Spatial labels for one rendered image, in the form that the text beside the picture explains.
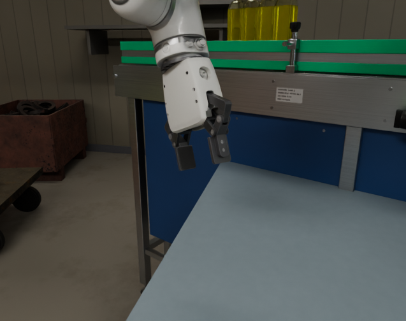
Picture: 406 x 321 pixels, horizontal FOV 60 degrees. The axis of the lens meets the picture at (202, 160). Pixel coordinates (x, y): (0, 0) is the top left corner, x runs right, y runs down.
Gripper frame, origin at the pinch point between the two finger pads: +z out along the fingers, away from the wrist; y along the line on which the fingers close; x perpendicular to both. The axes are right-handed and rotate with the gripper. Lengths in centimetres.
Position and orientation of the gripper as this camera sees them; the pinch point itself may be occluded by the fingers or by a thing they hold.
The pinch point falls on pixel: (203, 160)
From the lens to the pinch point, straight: 55.3
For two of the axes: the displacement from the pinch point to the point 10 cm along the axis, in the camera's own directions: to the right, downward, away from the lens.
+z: 1.9, 9.8, -0.2
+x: -8.0, 1.4, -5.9
